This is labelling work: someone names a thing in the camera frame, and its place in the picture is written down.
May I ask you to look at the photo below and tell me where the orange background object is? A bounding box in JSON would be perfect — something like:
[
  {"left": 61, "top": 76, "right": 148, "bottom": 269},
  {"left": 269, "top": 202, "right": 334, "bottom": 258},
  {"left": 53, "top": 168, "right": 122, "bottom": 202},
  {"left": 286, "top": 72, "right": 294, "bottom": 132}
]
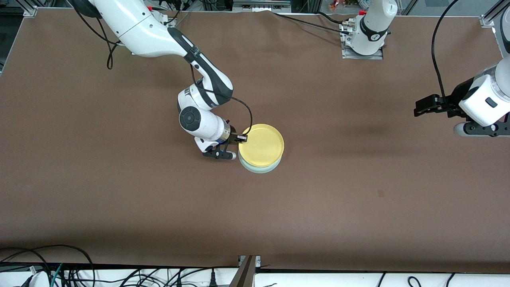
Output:
[{"left": 329, "top": 0, "right": 359, "bottom": 10}]

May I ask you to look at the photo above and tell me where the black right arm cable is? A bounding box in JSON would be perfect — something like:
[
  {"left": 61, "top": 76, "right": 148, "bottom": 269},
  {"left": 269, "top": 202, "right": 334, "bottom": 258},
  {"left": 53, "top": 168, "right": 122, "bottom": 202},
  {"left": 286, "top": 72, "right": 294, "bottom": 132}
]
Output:
[{"left": 74, "top": 0, "right": 254, "bottom": 138}]

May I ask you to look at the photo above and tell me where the grey metal rail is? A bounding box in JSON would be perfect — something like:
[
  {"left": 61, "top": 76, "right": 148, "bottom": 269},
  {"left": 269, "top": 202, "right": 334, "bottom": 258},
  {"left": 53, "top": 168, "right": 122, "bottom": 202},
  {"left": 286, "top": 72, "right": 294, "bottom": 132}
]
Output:
[{"left": 233, "top": 0, "right": 291, "bottom": 12}]

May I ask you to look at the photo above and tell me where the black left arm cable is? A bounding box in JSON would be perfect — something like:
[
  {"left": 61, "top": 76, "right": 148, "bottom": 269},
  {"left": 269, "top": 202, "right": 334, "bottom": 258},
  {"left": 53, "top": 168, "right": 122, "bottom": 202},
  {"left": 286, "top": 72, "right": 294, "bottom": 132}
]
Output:
[{"left": 432, "top": 0, "right": 459, "bottom": 102}]

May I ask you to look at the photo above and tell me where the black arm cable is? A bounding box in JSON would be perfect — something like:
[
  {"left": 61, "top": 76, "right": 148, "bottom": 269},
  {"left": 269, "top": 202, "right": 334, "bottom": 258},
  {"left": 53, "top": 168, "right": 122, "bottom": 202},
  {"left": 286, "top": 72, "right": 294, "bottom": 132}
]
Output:
[
  {"left": 432, "top": 0, "right": 459, "bottom": 102},
  {"left": 74, "top": 0, "right": 254, "bottom": 138}
]

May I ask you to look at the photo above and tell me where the aluminium frame post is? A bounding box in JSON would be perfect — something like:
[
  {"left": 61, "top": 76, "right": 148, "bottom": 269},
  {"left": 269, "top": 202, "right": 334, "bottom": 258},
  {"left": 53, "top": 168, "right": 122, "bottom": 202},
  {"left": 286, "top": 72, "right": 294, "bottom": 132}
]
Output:
[{"left": 229, "top": 255, "right": 261, "bottom": 287}]

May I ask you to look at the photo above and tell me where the brown table cover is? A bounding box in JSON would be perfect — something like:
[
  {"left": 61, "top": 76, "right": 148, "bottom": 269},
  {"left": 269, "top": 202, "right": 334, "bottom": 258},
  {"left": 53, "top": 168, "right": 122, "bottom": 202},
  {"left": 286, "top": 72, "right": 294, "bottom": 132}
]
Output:
[{"left": 0, "top": 8, "right": 510, "bottom": 273}]

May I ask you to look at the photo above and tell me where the yellow plate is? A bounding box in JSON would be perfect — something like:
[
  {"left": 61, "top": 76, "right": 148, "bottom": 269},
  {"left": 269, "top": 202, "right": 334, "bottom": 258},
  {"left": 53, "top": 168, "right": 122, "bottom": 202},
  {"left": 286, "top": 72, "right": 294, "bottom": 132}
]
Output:
[{"left": 238, "top": 124, "right": 285, "bottom": 167}]

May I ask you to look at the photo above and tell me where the pale green plate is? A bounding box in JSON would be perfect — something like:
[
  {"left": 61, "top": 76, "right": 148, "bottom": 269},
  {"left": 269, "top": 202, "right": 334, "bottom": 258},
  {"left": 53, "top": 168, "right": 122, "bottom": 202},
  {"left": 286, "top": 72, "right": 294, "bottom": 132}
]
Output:
[{"left": 239, "top": 153, "right": 282, "bottom": 174}]

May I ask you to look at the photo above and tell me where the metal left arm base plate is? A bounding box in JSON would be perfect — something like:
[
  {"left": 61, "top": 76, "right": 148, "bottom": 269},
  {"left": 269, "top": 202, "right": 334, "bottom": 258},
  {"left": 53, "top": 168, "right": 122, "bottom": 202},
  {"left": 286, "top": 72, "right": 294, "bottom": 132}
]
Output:
[{"left": 341, "top": 22, "right": 384, "bottom": 60}]

